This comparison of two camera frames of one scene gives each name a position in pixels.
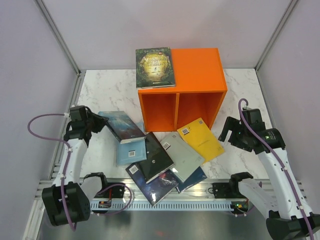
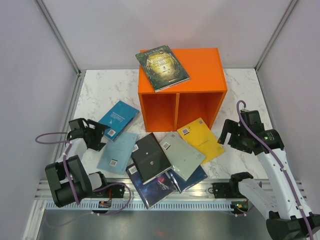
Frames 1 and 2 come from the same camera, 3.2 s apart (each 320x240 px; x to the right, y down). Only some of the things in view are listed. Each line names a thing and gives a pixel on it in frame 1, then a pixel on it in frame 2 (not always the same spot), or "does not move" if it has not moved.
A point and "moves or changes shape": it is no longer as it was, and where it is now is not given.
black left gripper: (101, 121) → (99, 131)
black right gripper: (230, 124) does not move
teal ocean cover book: (124, 129) → (118, 118)
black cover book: (158, 160) does not move
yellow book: (199, 135) does not move
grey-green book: (185, 160) does not move
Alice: (154, 68) moves or changes shape
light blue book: (132, 151) → (116, 155)
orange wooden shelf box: (200, 91) does not move
